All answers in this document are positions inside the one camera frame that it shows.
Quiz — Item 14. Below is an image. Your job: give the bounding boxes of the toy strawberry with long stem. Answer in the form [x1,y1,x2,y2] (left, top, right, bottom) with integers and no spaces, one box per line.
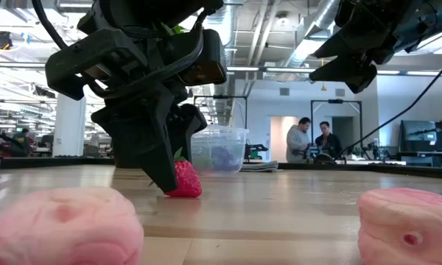
[164,146,203,199]

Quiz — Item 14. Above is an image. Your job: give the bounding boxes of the black aluminium table frame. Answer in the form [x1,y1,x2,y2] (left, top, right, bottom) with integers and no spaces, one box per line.
[0,155,442,181]

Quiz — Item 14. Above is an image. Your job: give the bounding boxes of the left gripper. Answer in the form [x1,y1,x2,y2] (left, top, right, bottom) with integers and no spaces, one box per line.
[46,27,228,194]

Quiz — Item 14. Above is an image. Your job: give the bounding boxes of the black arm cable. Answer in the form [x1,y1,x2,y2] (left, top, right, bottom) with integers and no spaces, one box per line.
[29,0,69,51]

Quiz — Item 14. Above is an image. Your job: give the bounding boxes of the pale door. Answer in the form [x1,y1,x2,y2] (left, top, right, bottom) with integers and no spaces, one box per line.
[270,116,299,163]

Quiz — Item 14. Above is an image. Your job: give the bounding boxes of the person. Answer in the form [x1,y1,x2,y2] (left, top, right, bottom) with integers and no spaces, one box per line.
[13,127,33,158]
[315,121,343,158]
[286,116,312,163]

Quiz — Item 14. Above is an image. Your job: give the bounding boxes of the clear plastic tupperware container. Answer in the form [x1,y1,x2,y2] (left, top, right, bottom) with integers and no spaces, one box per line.
[190,124,250,176]

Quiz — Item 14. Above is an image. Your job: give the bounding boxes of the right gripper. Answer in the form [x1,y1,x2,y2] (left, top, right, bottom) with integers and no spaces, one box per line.
[309,0,410,93]

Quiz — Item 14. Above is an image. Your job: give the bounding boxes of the black ceiling device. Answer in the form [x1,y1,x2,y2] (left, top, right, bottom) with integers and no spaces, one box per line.
[0,30,14,51]

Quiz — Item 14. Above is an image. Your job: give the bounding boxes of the silver ventilation duct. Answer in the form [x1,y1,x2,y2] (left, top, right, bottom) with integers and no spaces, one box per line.
[209,0,237,124]
[279,0,340,74]

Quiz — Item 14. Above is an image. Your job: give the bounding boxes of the dark background monitor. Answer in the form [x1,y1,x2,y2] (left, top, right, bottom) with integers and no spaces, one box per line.
[400,119,442,154]

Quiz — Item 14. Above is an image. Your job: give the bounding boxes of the black background rig frame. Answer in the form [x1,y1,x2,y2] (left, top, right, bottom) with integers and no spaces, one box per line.
[310,99,363,146]
[193,94,248,128]

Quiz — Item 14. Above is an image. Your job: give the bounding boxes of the pink toy peach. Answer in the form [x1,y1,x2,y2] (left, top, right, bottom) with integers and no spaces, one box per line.
[355,187,442,265]
[0,186,144,265]

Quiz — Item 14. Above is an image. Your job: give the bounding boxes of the grey folded cloth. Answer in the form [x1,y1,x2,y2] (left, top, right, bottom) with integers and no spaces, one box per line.
[239,160,279,173]

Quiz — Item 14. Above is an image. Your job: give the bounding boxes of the blue robot equipment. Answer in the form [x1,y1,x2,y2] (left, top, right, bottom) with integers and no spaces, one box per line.
[305,143,345,163]

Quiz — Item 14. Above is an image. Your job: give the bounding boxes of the black power cable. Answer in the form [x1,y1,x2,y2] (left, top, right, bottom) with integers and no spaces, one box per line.
[337,54,442,160]

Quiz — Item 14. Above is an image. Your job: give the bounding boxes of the white pillar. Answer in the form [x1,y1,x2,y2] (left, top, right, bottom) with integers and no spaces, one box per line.
[53,93,88,158]

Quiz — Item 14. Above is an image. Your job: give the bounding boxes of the dark door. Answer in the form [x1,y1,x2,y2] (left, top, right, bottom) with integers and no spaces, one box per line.
[331,116,354,148]

